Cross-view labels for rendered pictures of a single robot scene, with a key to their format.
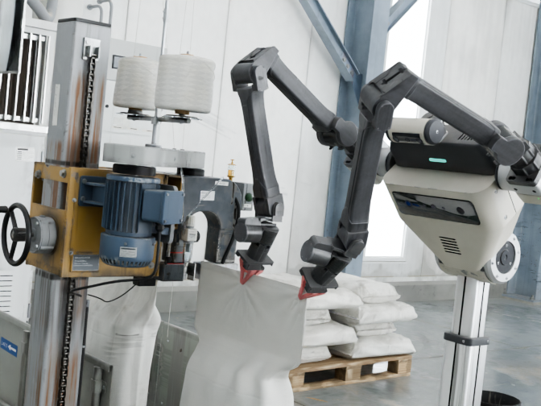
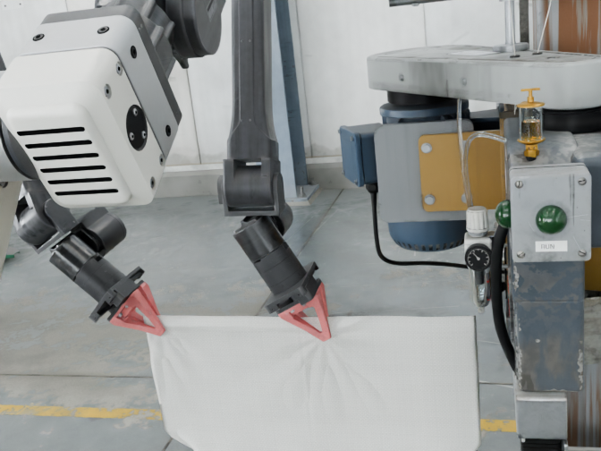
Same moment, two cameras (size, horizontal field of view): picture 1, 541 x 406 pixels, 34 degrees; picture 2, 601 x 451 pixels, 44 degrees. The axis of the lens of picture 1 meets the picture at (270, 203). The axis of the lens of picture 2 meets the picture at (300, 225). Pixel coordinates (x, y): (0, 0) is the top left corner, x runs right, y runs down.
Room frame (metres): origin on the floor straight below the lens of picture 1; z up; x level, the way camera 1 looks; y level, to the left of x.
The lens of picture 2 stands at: (3.33, -0.51, 1.51)
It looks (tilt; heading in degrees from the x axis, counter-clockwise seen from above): 17 degrees down; 146
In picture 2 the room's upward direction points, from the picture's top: 7 degrees counter-clockwise
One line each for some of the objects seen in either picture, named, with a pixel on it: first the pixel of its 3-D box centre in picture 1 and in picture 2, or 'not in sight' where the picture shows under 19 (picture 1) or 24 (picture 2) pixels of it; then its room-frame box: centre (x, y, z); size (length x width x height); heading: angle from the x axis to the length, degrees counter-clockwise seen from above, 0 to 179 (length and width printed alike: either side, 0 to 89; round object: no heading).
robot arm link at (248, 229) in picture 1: (258, 221); (260, 207); (2.44, 0.03, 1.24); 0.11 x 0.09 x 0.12; 131
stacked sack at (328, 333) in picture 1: (303, 332); not in sight; (5.61, -0.30, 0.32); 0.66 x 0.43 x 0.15; 132
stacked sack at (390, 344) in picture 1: (365, 343); not in sight; (6.01, -0.76, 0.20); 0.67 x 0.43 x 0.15; 130
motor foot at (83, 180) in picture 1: (105, 192); (476, 128); (2.47, 0.47, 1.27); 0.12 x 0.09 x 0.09; 130
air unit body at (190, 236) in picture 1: (189, 240); (481, 262); (2.67, 0.24, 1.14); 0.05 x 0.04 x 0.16; 130
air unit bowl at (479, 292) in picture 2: (187, 252); (479, 285); (2.67, 0.24, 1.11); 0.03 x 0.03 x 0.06
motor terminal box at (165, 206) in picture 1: (163, 210); (368, 159); (2.39, 0.29, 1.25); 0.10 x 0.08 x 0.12; 155
